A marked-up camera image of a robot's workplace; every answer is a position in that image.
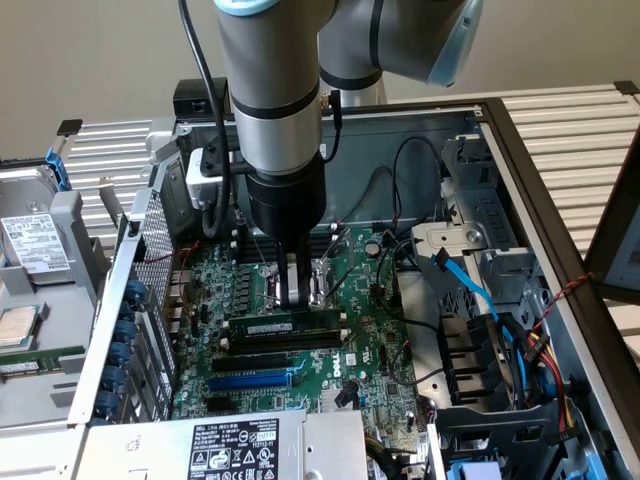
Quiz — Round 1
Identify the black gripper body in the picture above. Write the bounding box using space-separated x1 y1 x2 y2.
244 154 329 247

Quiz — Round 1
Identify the green RAM stick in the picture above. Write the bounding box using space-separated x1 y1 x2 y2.
227 307 343 339
0 346 87 378

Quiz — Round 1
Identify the CPU socket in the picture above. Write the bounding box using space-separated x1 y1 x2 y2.
256 261 332 314

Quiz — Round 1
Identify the metal socket cover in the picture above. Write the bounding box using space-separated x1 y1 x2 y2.
319 227 358 304

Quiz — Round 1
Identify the green Dell motherboard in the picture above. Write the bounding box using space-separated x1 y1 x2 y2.
172 227 432 451

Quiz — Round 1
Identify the long black expansion slot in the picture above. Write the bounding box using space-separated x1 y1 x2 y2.
211 353 290 375

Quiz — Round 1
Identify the open black PC case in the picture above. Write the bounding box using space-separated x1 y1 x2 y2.
67 97 640 480

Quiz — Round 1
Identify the black stick antenna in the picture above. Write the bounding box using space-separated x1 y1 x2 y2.
326 87 345 164

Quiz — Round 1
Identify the blue expansion slot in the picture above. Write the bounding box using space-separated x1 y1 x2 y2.
207 368 294 394

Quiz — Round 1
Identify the small silver heatsink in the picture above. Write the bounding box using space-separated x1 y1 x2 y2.
319 388 362 413

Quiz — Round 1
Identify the black plastic box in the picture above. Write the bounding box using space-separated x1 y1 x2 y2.
172 78 231 120

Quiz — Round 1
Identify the grey metal disk bay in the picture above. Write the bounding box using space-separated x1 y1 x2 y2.
409 133 554 322

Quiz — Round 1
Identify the grey parts rack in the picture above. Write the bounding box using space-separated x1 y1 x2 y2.
0 159 119 431

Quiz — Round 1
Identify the silver power supply unit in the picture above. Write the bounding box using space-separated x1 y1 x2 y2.
74 408 372 480

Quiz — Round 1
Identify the silver Toshiba hard disk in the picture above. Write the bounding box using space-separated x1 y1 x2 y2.
0 167 76 287

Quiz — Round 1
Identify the silver CPU chip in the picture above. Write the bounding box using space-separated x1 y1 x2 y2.
0 303 43 349

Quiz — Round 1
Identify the black framed side panel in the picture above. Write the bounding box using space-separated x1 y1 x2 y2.
582 142 640 304

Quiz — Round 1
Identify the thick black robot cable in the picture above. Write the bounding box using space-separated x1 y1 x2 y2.
177 0 234 240

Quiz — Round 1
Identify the thin black wire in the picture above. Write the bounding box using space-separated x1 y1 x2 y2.
339 165 396 224
391 135 447 226

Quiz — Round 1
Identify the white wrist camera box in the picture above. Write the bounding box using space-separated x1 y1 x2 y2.
185 146 225 210

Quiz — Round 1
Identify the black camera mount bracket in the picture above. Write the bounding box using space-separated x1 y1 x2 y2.
199 132 249 177

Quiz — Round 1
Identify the thin red wire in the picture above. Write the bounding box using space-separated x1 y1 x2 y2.
143 241 202 266

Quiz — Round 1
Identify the black cable connector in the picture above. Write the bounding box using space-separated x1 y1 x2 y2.
333 382 358 409

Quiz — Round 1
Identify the blue SATA wire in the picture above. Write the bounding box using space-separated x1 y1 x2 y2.
430 248 534 386

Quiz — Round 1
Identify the black sleeved power cable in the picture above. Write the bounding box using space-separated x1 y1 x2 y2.
364 434 422 480

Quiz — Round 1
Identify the blue plastic disk bracket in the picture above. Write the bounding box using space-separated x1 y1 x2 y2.
44 146 70 192

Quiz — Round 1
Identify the dark grey plastic bracket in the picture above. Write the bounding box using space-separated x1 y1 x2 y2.
432 402 592 480

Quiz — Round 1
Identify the red black twisted wire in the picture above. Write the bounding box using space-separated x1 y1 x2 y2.
529 271 597 342

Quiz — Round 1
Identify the red yellow black wire bundle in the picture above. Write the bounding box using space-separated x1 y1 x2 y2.
514 324 579 437

